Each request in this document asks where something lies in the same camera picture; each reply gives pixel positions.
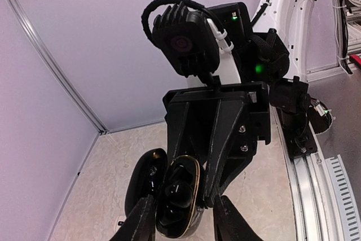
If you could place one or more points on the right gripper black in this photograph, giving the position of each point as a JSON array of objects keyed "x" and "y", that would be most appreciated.
[{"x": 220, "y": 126}]

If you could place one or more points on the aluminium front rail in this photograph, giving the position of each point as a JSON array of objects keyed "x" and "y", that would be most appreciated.
[{"x": 324, "y": 204}]

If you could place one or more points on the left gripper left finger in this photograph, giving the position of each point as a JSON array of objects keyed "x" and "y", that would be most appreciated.
[{"x": 139, "y": 224}]

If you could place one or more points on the black earbud charging case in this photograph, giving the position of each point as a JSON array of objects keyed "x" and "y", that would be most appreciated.
[{"x": 152, "y": 174}]

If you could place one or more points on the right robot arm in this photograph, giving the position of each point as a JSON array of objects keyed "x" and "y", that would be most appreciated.
[{"x": 241, "y": 62}]

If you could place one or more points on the right aluminium frame post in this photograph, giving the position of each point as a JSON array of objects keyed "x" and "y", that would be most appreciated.
[{"x": 55, "y": 69}]

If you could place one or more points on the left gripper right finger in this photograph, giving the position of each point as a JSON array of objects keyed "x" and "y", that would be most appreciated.
[{"x": 229, "y": 224}]

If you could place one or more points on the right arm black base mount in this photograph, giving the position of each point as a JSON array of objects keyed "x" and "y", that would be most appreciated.
[{"x": 302, "y": 117}]

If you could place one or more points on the red and black tool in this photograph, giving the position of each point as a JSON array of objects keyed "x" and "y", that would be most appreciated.
[{"x": 356, "y": 60}]

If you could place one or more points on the white earbud charging case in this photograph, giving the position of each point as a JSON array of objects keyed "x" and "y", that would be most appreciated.
[{"x": 120, "y": 220}]

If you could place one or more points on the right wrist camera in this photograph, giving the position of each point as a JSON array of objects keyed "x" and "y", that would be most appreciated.
[{"x": 187, "y": 41}]

